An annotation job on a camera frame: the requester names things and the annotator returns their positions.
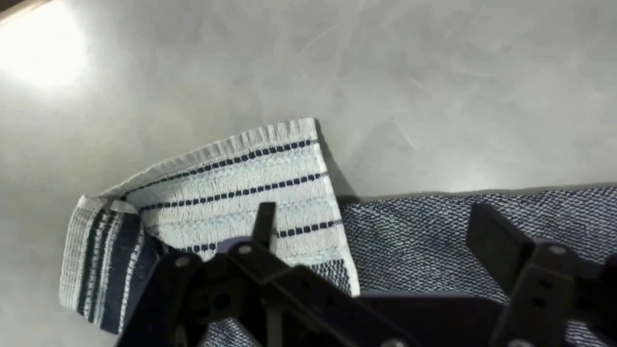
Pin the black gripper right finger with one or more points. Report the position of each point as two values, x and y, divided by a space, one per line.
546 284

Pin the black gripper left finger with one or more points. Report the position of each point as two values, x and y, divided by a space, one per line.
274 304

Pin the grey striped towel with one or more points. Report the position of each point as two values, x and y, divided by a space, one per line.
197 201

